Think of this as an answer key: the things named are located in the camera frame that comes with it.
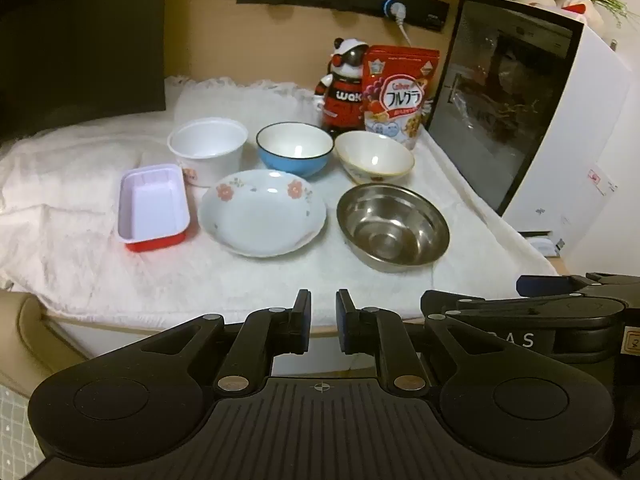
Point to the white foam bowl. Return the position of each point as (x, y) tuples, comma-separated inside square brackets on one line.
[(207, 152)]

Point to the red black robot figurine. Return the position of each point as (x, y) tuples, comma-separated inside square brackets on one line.
[(345, 87)]

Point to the white mini fridge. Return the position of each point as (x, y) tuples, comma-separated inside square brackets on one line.
[(550, 125)]

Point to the white floral plate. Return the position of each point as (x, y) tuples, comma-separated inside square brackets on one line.
[(262, 212)]

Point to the dark screen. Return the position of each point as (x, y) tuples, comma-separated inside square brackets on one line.
[(80, 45)]

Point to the beige chair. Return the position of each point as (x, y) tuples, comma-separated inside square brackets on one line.
[(25, 330)]

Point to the white packet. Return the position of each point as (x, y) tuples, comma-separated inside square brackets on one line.
[(542, 246)]

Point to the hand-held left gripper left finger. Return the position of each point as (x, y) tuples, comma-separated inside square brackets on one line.
[(303, 322)]

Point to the red cereal bag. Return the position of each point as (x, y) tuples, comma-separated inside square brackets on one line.
[(400, 95)]

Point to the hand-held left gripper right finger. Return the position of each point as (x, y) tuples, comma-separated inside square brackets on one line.
[(344, 322)]

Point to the blue enamel bowl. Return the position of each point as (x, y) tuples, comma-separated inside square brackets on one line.
[(295, 152)]

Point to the white fluffy blanket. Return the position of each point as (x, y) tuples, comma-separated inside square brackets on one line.
[(90, 175)]

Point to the grey patterned cloth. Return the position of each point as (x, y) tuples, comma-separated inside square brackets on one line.
[(17, 435)]

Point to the red and white tray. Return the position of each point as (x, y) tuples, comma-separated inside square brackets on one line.
[(152, 207)]

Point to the cream floral bowl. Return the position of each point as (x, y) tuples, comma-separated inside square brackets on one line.
[(375, 160)]

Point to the stainless steel bowl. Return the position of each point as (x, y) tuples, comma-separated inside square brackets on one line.
[(392, 227)]

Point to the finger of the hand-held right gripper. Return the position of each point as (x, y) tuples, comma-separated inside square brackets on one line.
[(445, 302), (575, 284)]

